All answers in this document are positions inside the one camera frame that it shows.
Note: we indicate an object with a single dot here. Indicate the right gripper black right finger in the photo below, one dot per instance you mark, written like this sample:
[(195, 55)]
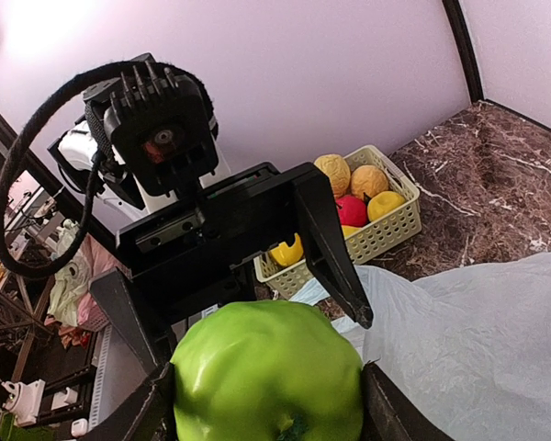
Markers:
[(389, 415)]

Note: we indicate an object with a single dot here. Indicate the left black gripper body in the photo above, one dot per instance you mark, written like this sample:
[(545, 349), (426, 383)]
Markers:
[(182, 257)]

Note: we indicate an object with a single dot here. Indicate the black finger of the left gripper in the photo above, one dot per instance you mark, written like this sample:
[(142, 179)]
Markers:
[(325, 249), (148, 335)]

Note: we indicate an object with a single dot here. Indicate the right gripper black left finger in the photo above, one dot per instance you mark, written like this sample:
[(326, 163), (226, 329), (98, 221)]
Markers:
[(147, 414)]

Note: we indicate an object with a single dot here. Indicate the yellow bumpy fruit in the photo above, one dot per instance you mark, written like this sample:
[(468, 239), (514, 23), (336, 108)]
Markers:
[(338, 171)]

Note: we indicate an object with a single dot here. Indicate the green fruit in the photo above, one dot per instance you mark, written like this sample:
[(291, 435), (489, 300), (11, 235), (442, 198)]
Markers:
[(267, 370)]

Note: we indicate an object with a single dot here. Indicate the light blue plastic bag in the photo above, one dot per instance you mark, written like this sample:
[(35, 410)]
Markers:
[(469, 347)]

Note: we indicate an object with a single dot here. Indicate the orange fruit in basket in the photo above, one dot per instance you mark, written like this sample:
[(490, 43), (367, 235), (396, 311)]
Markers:
[(367, 181)]

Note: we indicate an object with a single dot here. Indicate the upper yellow banana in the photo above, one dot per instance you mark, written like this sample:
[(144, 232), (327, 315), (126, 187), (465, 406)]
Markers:
[(349, 231)]

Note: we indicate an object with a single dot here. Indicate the green perforated plastic basket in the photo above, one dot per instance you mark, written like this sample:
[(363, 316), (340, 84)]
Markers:
[(372, 240)]

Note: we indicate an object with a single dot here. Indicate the yellow lemon in basket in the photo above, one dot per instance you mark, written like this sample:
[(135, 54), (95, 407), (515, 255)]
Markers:
[(287, 255)]

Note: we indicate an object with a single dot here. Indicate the red apple right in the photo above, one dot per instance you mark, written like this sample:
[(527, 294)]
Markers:
[(352, 211)]

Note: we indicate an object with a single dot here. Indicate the yellow pear in basket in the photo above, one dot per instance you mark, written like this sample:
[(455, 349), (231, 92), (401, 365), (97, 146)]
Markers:
[(383, 203)]

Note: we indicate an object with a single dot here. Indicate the cluttered background workshop items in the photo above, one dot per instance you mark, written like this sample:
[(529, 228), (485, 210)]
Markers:
[(39, 403)]

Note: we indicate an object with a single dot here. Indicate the white slotted cable duct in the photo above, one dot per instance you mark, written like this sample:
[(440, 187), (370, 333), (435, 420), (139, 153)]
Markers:
[(99, 393)]

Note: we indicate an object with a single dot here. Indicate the right black frame post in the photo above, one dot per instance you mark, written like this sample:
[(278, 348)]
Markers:
[(463, 42)]

